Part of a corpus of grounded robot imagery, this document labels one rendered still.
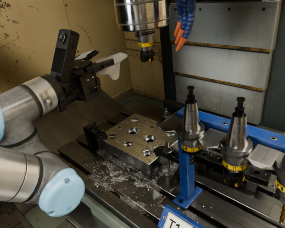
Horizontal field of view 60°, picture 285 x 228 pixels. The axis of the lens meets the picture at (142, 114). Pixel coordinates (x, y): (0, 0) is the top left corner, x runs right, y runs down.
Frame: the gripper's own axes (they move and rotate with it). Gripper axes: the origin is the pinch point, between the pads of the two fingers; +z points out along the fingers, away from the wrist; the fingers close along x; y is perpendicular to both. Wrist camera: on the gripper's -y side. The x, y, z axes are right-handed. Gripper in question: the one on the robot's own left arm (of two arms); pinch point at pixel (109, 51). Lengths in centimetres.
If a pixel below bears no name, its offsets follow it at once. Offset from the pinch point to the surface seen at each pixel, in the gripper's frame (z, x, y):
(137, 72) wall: 105, -82, 60
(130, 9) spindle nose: 8.5, 2.3, -8.6
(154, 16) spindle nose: 12.0, 7.0, -6.2
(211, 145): -5.3, 30.4, 16.6
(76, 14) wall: 68, -95, 5
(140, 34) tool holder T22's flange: 13.6, 0.1, -0.6
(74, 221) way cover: -18, -20, 64
